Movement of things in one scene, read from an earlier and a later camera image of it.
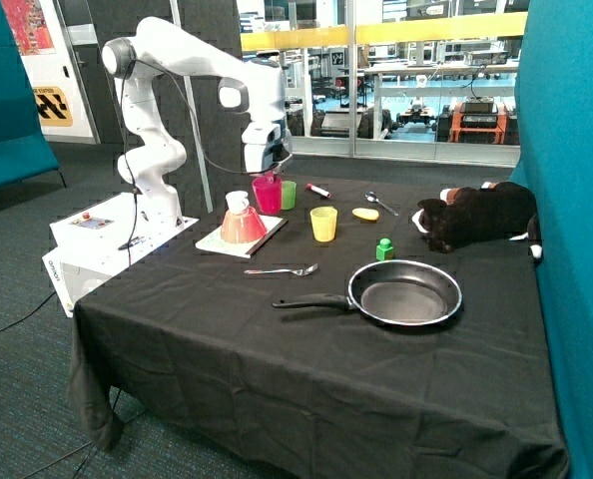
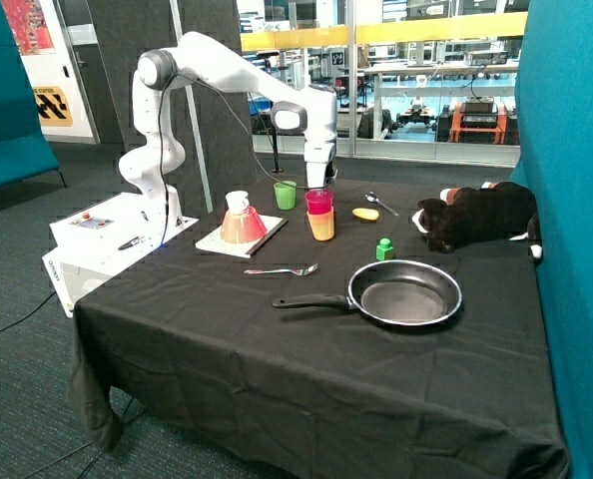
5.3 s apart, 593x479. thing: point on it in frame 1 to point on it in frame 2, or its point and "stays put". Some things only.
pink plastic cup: (269, 194) to (319, 202)
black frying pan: (398, 293) stays put
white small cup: (237, 201) stays put
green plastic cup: (289, 195) stays put
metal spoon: (372, 198) stays put
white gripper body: (265, 149) to (316, 156)
